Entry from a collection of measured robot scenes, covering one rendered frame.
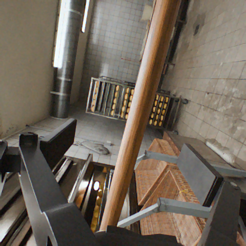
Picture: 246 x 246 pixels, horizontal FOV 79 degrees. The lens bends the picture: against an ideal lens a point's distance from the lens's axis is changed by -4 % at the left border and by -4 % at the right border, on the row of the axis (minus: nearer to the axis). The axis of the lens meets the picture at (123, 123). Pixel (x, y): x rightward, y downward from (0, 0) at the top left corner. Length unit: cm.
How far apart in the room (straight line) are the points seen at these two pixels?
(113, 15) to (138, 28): 83
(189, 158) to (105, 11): 543
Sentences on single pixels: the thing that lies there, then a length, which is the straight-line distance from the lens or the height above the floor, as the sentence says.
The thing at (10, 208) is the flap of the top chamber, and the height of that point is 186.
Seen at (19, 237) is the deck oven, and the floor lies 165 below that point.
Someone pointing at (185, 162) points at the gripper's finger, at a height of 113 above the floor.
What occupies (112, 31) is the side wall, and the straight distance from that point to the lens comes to 534.
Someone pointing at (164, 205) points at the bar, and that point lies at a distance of 77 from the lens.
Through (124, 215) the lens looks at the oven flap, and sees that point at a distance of 147.
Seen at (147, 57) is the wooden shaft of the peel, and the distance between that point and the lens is 22.
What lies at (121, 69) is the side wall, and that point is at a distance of 516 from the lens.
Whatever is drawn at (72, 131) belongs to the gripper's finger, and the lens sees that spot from 18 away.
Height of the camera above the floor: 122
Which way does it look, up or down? 3 degrees down
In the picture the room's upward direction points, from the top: 78 degrees counter-clockwise
